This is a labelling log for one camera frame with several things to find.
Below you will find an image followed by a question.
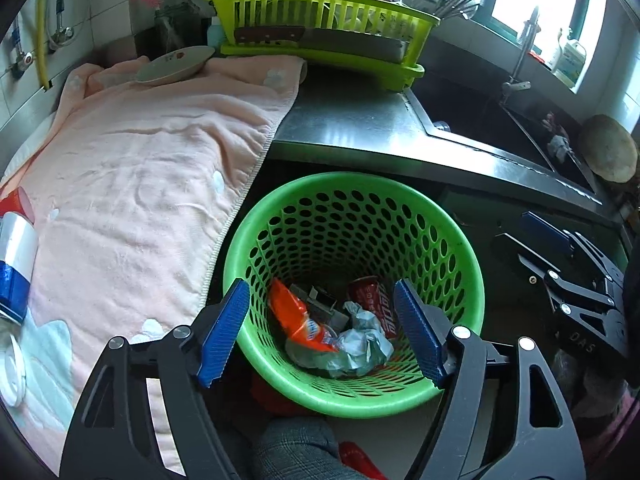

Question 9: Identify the pink towel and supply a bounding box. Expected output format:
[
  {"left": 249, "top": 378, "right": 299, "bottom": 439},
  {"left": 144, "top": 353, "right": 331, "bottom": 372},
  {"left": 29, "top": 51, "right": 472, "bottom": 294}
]
[{"left": 1, "top": 55, "right": 305, "bottom": 470}]

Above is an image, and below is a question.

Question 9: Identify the red cola can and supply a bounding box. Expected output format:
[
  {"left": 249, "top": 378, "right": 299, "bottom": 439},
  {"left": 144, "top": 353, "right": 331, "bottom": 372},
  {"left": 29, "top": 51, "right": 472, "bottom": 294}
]
[{"left": 348, "top": 275, "right": 399, "bottom": 341}]

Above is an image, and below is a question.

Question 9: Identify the grey trouser leg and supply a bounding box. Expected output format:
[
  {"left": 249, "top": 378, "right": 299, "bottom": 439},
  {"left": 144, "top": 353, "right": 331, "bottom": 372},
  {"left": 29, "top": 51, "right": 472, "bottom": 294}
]
[{"left": 253, "top": 417, "right": 364, "bottom": 480}]

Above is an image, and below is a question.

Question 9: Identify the white plastic lid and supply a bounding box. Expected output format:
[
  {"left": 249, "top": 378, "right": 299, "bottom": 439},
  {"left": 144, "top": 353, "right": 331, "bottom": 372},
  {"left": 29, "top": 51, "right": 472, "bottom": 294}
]
[{"left": 0, "top": 332, "right": 26, "bottom": 408}]

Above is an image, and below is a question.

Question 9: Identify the round wooden board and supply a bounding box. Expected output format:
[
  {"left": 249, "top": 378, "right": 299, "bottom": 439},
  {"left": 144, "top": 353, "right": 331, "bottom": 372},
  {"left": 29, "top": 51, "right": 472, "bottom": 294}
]
[{"left": 578, "top": 114, "right": 639, "bottom": 184}]

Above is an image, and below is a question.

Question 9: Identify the lime green dish rack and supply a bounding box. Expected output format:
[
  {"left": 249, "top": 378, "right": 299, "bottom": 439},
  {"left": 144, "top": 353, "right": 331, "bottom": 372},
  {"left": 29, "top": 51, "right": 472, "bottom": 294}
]
[{"left": 206, "top": 0, "right": 439, "bottom": 92}]

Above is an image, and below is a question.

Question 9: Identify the green perforated trash basket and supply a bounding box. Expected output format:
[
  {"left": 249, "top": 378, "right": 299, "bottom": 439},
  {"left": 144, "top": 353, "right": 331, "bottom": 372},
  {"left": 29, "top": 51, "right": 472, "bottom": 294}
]
[{"left": 224, "top": 172, "right": 485, "bottom": 419}]

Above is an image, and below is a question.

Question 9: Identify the white detergent bottle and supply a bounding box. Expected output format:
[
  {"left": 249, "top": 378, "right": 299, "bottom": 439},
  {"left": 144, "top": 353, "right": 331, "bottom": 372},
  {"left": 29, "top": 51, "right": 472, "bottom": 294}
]
[{"left": 553, "top": 39, "right": 587, "bottom": 88}]

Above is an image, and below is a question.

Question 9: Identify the blue white milk can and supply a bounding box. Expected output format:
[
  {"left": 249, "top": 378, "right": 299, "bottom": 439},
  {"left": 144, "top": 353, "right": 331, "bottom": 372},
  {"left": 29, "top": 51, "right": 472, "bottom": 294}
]
[{"left": 0, "top": 211, "right": 38, "bottom": 325}]

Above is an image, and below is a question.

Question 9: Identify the black glue box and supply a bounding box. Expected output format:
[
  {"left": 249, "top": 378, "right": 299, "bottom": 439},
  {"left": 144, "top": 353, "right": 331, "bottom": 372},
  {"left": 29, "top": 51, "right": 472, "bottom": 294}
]
[{"left": 290, "top": 284, "right": 350, "bottom": 333}]

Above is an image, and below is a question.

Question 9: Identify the orange snack packet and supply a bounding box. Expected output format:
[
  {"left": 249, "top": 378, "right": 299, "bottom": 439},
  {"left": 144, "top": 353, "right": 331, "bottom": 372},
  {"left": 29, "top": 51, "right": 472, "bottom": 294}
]
[{"left": 269, "top": 278, "right": 337, "bottom": 353}]

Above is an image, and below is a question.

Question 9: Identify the steel sink faucet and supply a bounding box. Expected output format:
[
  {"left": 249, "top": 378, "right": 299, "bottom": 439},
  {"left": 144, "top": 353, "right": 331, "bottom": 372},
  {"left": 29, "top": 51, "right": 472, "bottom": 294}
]
[{"left": 499, "top": 6, "right": 540, "bottom": 105}]

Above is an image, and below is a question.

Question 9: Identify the yellow gas hose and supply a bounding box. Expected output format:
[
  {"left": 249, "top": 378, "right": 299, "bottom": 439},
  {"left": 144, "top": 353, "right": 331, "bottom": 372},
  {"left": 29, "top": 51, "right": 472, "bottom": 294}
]
[{"left": 34, "top": 0, "right": 52, "bottom": 91}]

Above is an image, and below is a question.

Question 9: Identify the teal small bottle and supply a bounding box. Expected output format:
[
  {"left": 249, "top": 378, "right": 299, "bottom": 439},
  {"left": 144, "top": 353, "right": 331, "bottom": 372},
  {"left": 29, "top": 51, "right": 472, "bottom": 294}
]
[{"left": 206, "top": 16, "right": 226, "bottom": 55}]

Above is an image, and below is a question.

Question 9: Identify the silver foil wrapper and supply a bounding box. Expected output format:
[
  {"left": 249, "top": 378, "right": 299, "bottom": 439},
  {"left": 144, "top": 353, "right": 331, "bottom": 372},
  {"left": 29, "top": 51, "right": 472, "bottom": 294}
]
[{"left": 284, "top": 300, "right": 396, "bottom": 380}]

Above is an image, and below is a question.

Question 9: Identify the small ceramic plate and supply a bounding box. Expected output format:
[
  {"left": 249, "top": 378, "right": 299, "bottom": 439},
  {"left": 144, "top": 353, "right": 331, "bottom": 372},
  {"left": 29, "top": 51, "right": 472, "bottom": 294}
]
[{"left": 136, "top": 46, "right": 215, "bottom": 87}]

